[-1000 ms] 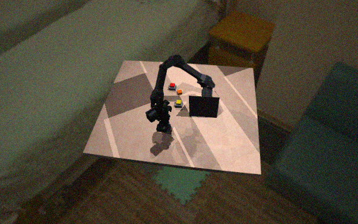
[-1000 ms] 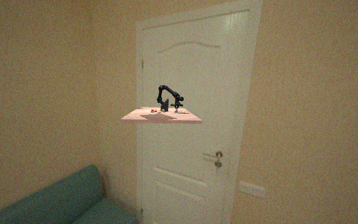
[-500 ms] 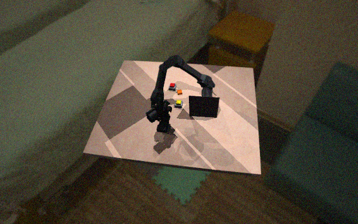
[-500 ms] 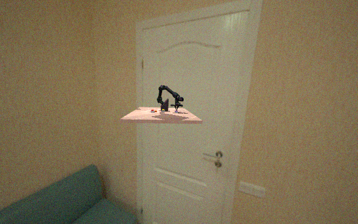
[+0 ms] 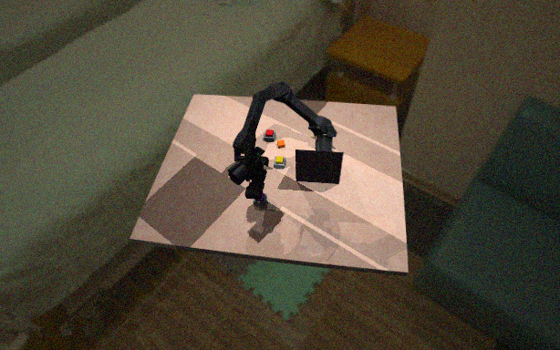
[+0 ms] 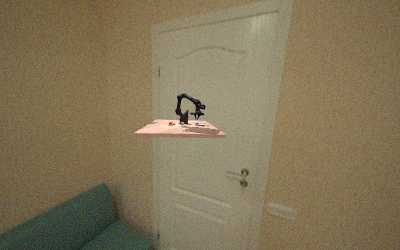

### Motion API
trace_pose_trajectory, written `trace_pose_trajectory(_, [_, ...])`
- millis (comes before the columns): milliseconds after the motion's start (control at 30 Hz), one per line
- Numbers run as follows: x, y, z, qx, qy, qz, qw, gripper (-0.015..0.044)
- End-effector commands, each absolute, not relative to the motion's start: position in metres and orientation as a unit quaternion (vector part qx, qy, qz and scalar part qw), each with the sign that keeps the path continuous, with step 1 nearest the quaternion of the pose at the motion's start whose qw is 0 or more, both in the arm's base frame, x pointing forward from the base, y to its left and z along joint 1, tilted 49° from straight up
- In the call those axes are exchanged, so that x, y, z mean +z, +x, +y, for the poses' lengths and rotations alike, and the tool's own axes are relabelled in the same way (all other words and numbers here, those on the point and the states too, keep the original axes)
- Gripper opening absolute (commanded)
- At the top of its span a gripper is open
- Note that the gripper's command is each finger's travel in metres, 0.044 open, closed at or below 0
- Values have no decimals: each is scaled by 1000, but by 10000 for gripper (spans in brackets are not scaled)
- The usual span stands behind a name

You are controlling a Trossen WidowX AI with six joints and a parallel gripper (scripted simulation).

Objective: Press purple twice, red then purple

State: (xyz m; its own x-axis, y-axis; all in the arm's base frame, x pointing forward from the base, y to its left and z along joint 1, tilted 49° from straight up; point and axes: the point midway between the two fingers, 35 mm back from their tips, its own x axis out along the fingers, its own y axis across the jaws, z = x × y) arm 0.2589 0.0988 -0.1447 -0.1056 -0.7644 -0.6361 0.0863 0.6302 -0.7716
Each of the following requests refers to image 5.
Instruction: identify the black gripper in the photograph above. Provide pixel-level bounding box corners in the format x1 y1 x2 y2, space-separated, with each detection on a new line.
245 156 269 200

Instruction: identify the purple button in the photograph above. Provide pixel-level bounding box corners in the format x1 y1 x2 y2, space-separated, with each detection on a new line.
253 193 267 206

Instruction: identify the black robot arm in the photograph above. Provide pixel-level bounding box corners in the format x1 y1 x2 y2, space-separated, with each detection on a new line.
228 81 337 185

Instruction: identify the red button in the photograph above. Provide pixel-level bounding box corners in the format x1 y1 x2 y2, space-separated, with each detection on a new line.
264 129 275 142

